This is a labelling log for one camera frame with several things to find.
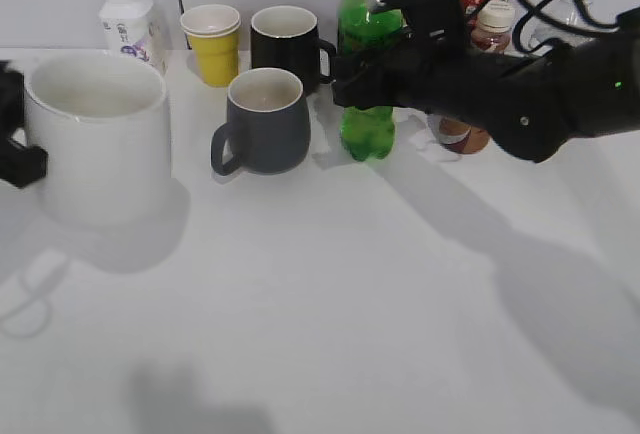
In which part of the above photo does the black ceramic mug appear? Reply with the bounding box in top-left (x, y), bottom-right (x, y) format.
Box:
top-left (250, 5), bottom-right (337, 95)

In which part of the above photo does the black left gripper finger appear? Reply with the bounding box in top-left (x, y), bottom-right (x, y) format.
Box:
top-left (1, 138), bottom-right (48, 189)
top-left (0, 60), bottom-right (25, 138)

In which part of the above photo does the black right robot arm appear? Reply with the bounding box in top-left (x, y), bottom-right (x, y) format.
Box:
top-left (330, 10), bottom-right (639, 163)

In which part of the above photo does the green soda bottle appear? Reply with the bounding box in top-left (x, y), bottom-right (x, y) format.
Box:
top-left (337, 0), bottom-right (404, 161)

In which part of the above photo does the yellow paper cup stack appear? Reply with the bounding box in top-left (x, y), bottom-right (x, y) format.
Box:
top-left (180, 4), bottom-right (241, 87)

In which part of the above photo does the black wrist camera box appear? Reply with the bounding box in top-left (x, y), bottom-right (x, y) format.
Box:
top-left (366, 0), bottom-right (469, 47)

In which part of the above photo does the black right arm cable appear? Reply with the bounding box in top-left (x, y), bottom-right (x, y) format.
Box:
top-left (492, 0), bottom-right (626, 55)

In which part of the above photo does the brown coffee drink bottle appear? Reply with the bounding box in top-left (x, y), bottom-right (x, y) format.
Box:
top-left (430, 0), bottom-right (515, 155)

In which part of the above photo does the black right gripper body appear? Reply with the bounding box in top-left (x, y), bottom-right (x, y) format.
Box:
top-left (331, 45), bottom-right (505, 124)

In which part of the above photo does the grey ceramic mug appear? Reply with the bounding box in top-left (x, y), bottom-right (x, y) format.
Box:
top-left (210, 67), bottom-right (311, 176)

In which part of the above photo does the white ceramic mug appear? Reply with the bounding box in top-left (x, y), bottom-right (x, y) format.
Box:
top-left (24, 52), bottom-right (172, 227)

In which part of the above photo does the white yogurt drink bottle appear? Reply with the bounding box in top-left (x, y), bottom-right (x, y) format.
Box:
top-left (99, 0), bottom-right (167, 74)

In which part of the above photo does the clear water bottle green label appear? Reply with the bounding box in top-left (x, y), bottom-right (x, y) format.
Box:
top-left (528, 0), bottom-right (594, 49)

